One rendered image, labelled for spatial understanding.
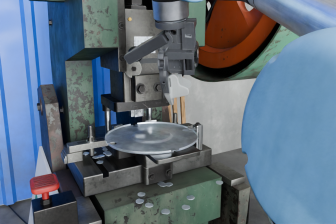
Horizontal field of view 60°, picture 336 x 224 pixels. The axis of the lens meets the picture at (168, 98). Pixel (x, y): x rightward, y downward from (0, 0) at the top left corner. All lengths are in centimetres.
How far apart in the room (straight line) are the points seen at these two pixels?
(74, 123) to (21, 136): 101
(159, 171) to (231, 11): 63
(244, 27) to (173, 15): 52
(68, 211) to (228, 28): 82
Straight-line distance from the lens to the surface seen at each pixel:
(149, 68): 93
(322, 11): 39
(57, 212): 77
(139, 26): 91
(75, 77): 112
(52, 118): 121
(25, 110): 209
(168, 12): 60
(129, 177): 92
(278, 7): 45
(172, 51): 63
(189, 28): 62
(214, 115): 274
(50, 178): 77
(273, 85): 19
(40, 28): 205
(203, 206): 100
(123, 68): 85
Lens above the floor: 108
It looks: 12 degrees down
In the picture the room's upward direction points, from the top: straight up
